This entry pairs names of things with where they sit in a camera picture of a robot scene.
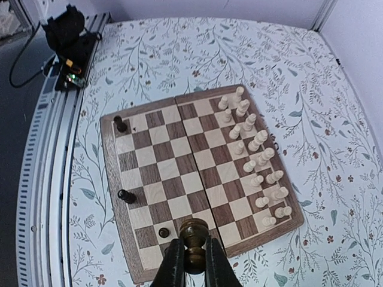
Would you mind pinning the white chess piece row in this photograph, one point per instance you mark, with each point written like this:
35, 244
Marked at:
247, 186

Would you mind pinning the dark king piece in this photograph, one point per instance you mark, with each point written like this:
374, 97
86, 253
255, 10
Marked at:
127, 196

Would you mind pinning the right aluminium frame post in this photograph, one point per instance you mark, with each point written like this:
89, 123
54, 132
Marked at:
323, 14

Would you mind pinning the aluminium front rail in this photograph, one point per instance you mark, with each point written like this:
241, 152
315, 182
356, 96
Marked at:
62, 205

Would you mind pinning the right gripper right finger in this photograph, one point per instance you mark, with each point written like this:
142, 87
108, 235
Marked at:
219, 272

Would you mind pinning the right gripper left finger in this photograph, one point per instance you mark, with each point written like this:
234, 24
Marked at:
171, 272

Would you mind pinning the dark rook corner piece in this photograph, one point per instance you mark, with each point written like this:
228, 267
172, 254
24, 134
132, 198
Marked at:
120, 124

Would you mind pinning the wooden chess board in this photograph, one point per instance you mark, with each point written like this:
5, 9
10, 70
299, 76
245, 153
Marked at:
160, 158

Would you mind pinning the floral patterned table mat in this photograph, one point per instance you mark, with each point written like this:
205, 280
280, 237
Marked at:
312, 116

